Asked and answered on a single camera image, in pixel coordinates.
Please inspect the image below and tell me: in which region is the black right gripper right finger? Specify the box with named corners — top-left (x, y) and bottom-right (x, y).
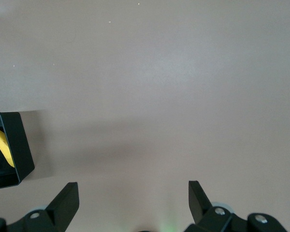
top-left (183, 180), bottom-right (290, 232)

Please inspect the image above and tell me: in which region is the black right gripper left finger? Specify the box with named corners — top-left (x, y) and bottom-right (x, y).
top-left (0, 182), bottom-right (80, 232)

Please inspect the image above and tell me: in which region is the black rectangular plastic box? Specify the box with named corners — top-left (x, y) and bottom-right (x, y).
top-left (0, 111), bottom-right (35, 191)

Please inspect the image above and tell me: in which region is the yellow banana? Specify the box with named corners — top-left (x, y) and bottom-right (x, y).
top-left (0, 127), bottom-right (15, 169)

